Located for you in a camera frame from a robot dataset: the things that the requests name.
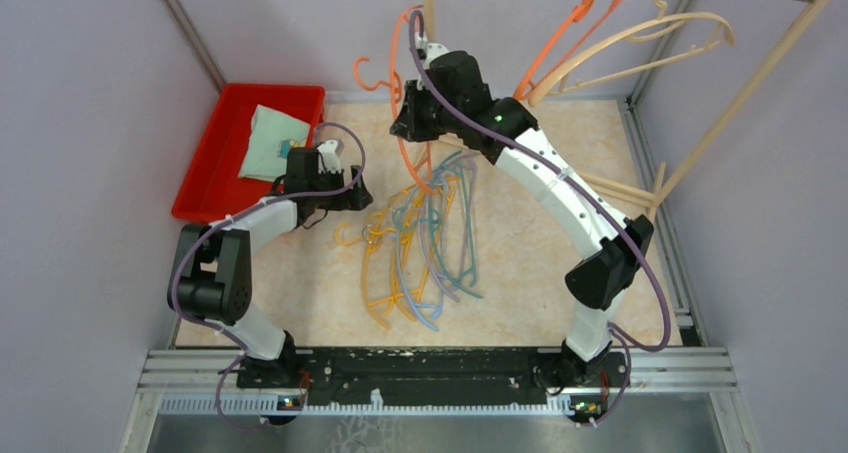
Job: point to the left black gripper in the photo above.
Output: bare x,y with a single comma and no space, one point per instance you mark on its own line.
355,198

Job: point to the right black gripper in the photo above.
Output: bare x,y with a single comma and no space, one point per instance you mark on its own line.
410,126

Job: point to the orange plastic hanger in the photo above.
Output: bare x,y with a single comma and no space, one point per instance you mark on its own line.
530,83
420,171

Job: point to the beige plastic hanger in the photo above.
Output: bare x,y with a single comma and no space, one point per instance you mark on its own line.
557,82

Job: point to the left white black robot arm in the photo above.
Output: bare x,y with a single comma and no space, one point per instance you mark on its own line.
211,283

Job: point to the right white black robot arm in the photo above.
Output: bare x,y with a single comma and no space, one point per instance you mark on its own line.
451,98

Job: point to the teal plastic hanger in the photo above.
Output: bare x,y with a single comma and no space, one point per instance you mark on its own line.
450,233

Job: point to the lilac plastic hanger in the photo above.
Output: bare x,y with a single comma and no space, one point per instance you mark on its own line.
425,216

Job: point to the light green folded cloth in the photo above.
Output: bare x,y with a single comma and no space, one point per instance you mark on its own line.
273,134

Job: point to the light blue plastic hanger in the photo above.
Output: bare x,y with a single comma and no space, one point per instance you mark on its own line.
409,269

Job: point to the red plastic tray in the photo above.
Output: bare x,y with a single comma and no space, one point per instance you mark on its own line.
211,187

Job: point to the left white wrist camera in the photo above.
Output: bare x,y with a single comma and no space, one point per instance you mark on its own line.
329,156

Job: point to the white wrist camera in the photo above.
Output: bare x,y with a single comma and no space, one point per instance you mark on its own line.
431,51
329,156

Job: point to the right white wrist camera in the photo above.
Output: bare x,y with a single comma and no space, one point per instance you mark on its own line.
431,51

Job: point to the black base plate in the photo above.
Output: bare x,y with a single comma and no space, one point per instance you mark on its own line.
432,377

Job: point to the aluminium frame rail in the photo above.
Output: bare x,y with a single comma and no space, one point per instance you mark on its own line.
203,381

